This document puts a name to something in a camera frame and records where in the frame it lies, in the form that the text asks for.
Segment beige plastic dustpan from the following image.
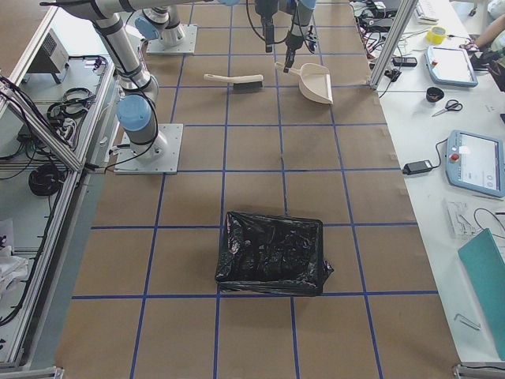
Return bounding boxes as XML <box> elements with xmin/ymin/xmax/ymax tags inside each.
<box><xmin>275</xmin><ymin>62</ymin><xmax>333</xmax><ymax>105</ymax></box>

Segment black power adapter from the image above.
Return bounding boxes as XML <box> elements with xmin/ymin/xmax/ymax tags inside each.
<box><xmin>402</xmin><ymin>159</ymin><xmax>434</xmax><ymax>175</ymax></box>

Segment teal folder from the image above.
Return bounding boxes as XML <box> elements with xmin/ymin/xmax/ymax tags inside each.
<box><xmin>458</xmin><ymin>228</ymin><xmax>504</xmax><ymax>360</ymax></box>

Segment blue teach pendant near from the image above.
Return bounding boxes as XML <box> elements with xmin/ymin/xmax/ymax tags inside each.
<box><xmin>445</xmin><ymin>130</ymin><xmax>504</xmax><ymax>198</ymax></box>

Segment black brush-side gripper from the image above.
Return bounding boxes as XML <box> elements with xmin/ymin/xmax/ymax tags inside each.
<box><xmin>254</xmin><ymin>0</ymin><xmax>279</xmax><ymax>53</ymax></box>

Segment hex key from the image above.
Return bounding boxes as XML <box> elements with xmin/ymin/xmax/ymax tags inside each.
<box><xmin>454</xmin><ymin>313</ymin><xmax>481</xmax><ymax>331</ymax></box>

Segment bin with black bag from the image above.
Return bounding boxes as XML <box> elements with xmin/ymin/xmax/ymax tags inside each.
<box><xmin>215</xmin><ymin>211</ymin><xmax>333</xmax><ymax>297</ymax></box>

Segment aluminium frame post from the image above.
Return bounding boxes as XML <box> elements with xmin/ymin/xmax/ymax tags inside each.
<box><xmin>368</xmin><ymin>0</ymin><xmax>417</xmax><ymax>90</ymax></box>

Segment blue teach pendant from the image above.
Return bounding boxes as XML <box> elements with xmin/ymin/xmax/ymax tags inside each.
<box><xmin>425</xmin><ymin>46</ymin><xmax>478</xmax><ymax>88</ymax></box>
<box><xmin>445</xmin><ymin>130</ymin><xmax>504</xmax><ymax>198</ymax></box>

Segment black dustpan-side gripper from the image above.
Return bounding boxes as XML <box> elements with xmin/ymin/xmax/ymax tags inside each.
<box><xmin>283</xmin><ymin>24</ymin><xmax>316</xmax><ymax>73</ymax></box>

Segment black tape roll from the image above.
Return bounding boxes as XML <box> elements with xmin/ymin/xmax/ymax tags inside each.
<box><xmin>425</xmin><ymin>87</ymin><xmax>445</xmax><ymax>103</ymax></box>

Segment blue teach pendant far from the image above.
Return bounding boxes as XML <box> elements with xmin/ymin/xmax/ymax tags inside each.
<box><xmin>425</xmin><ymin>46</ymin><xmax>478</xmax><ymax>88</ymax></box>

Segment yellow tape roll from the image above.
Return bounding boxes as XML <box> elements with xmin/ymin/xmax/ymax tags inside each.
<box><xmin>425</xmin><ymin>25</ymin><xmax>447</xmax><ymax>45</ymax></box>

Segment black scissors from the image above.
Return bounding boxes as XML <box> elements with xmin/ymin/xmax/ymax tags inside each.
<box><xmin>432</xmin><ymin>99</ymin><xmax>463</xmax><ymax>117</ymax></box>

